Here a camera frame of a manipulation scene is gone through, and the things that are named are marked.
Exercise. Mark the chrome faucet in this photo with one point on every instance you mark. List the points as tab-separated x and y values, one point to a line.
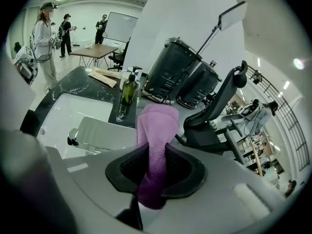
97	133

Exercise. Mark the black office chair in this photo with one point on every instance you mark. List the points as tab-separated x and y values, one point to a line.
214	111

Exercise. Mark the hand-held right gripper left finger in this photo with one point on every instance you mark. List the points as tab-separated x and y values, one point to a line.
97	186

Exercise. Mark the light panel on stand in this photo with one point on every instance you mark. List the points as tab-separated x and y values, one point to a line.
232	16

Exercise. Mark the black swivel chair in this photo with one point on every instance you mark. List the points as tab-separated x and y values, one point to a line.
119	56

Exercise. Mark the green pump bottle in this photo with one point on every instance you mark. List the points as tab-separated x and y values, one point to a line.
128	91

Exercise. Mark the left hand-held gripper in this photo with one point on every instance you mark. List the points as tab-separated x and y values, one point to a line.
25	64

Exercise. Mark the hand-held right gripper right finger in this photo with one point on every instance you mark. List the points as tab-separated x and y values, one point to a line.
214	194

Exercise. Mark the whiteboard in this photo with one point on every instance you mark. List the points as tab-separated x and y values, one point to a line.
120	27

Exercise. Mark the black marble vanity top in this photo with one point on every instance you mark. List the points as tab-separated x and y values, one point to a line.
80	82

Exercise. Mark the wooden table with black legs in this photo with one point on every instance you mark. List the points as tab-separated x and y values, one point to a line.
95	50

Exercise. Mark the white sink basin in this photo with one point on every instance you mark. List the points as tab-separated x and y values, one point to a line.
63	111

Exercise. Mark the purple cloth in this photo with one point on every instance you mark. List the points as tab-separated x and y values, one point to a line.
156	130

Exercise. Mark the black metal railing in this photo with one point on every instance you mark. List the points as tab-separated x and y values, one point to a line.
287	111

